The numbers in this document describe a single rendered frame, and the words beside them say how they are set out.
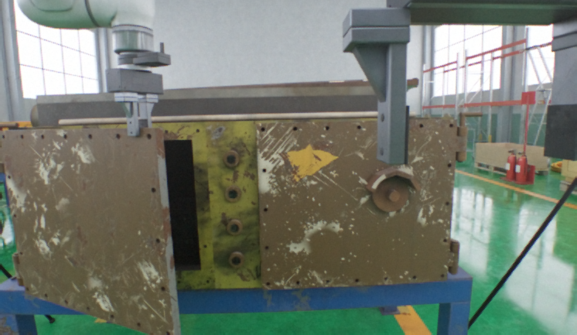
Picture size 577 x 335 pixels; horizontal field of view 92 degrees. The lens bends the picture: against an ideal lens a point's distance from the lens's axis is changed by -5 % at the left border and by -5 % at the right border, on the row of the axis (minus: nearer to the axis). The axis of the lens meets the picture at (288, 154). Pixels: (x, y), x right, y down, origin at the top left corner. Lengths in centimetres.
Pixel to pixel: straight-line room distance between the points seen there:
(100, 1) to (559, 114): 80
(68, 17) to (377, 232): 103
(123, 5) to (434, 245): 113
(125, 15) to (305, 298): 102
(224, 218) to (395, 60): 88
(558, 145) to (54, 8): 87
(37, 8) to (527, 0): 85
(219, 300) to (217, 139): 59
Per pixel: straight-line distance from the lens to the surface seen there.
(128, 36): 78
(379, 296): 123
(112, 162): 86
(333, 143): 94
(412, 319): 216
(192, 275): 113
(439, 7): 23
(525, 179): 651
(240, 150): 96
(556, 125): 29
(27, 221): 124
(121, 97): 76
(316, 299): 119
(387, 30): 21
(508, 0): 24
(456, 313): 140
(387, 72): 21
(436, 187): 108
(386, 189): 99
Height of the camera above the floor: 124
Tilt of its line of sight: 7 degrees down
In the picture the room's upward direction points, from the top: 1 degrees counter-clockwise
